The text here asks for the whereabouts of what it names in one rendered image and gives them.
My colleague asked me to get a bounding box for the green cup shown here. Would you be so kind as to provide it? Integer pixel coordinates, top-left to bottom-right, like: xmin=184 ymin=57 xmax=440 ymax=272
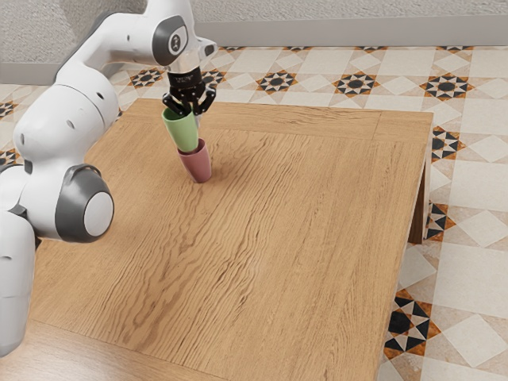
xmin=160 ymin=107 xmax=200 ymax=152

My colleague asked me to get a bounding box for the pink cup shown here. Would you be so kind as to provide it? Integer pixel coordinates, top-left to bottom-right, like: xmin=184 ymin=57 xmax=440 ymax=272
xmin=176 ymin=137 xmax=213 ymax=184

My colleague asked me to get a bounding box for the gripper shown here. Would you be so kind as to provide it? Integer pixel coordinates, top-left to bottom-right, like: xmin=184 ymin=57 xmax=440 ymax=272
xmin=161 ymin=67 xmax=217 ymax=117

